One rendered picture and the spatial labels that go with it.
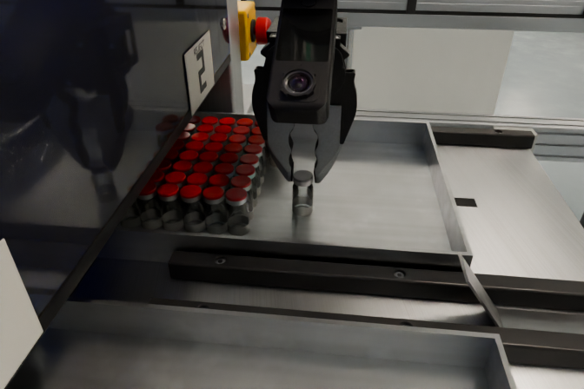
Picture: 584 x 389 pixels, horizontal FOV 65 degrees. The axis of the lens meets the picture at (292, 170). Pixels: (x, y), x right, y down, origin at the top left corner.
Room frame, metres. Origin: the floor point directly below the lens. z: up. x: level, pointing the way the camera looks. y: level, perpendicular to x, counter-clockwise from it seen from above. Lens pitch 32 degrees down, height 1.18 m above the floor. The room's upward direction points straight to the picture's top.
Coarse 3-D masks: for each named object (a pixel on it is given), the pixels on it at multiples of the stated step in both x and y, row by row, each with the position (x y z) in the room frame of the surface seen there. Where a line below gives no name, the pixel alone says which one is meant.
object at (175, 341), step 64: (64, 320) 0.24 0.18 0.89; (128, 320) 0.24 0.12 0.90; (192, 320) 0.23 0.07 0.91; (256, 320) 0.23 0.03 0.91; (320, 320) 0.22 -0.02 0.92; (64, 384) 0.20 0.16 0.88; (128, 384) 0.20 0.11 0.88; (192, 384) 0.20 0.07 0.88; (256, 384) 0.20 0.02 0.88; (320, 384) 0.20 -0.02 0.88; (384, 384) 0.20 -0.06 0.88; (448, 384) 0.20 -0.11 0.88; (512, 384) 0.18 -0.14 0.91
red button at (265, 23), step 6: (258, 18) 0.69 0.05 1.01; (264, 18) 0.69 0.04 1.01; (258, 24) 0.68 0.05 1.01; (264, 24) 0.68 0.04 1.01; (270, 24) 0.69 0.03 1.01; (258, 30) 0.68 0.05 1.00; (264, 30) 0.68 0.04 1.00; (258, 36) 0.68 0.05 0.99; (264, 36) 0.68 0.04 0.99; (258, 42) 0.68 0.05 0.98; (264, 42) 0.68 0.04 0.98
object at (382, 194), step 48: (384, 144) 0.55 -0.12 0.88; (432, 144) 0.49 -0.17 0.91; (288, 192) 0.43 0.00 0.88; (336, 192) 0.43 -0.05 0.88; (384, 192) 0.43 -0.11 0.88; (432, 192) 0.43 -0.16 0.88; (144, 240) 0.32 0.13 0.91; (192, 240) 0.32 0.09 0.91; (240, 240) 0.31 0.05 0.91; (288, 240) 0.31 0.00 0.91; (336, 240) 0.35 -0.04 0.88; (384, 240) 0.35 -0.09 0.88; (432, 240) 0.35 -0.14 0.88
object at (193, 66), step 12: (204, 36) 0.47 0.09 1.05; (192, 48) 0.43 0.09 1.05; (204, 48) 0.47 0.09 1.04; (192, 60) 0.43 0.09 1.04; (204, 60) 0.46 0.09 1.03; (192, 72) 0.42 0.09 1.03; (204, 72) 0.46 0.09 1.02; (192, 84) 0.42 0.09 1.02; (192, 96) 0.41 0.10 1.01; (204, 96) 0.45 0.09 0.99; (192, 108) 0.41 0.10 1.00
